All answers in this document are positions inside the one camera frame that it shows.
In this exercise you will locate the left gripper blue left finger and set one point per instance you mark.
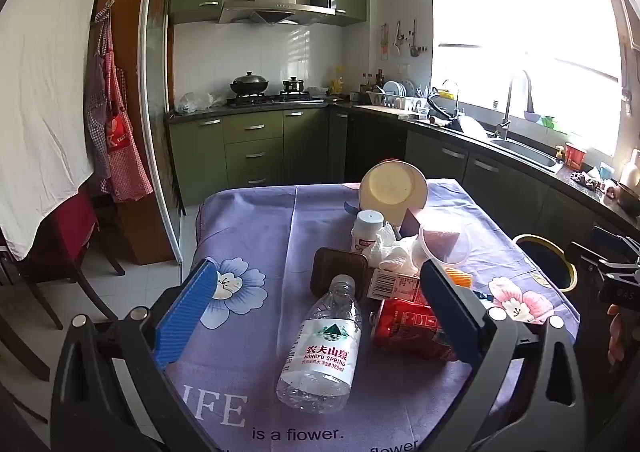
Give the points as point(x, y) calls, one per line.
point(175, 327)

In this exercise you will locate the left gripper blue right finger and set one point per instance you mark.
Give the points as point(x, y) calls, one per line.
point(458, 310)

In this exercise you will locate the orange foam fruit net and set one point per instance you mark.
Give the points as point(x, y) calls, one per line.
point(459, 277)

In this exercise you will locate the red crushed cola can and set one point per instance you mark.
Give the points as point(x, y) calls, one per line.
point(412, 329)

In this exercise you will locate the clear plastic cup lid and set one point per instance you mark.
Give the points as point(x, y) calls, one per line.
point(447, 246)

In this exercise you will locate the red white drink carton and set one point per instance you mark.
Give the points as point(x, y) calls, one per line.
point(388, 285)

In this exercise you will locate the small white yogurt bottle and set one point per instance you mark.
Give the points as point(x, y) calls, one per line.
point(365, 230)

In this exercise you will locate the clear plastic water bottle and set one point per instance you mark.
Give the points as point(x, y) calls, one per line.
point(317, 375)

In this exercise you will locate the white paper bowl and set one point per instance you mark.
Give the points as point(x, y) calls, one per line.
point(392, 188)

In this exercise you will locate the yellow rimmed teal trash bin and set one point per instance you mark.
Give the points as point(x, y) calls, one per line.
point(550, 259)

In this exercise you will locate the steel kitchen sink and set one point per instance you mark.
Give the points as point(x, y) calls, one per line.
point(534, 156)

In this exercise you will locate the green lower kitchen cabinets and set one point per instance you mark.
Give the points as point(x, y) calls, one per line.
point(292, 144)

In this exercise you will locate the person's right hand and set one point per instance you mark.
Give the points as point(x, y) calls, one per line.
point(616, 348)

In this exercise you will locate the purple floral tablecloth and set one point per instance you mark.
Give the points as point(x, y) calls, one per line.
point(524, 396)

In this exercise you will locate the red container on counter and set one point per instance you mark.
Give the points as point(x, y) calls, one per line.
point(574, 157)

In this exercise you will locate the crumpled white tissue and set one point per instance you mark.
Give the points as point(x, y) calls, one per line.
point(387, 253)

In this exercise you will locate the dark wooden chair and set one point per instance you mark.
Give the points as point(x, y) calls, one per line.
point(60, 246)

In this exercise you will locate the dark brown square coaster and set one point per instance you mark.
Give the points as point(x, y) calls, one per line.
point(329, 263)

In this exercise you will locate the red checkered apron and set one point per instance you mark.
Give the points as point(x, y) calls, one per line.
point(117, 166)

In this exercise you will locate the steel sink faucet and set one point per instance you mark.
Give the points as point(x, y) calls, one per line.
point(502, 129)

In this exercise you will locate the black wok with lid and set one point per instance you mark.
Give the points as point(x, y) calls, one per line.
point(249, 84)

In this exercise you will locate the gas stove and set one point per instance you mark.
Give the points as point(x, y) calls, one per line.
point(273, 99)

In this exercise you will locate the dish rack with dishes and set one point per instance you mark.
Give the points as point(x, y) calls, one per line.
point(404, 95)

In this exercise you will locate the small steel pot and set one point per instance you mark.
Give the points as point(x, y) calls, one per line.
point(293, 86)

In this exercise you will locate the white hanging cloth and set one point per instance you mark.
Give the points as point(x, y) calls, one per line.
point(44, 157)

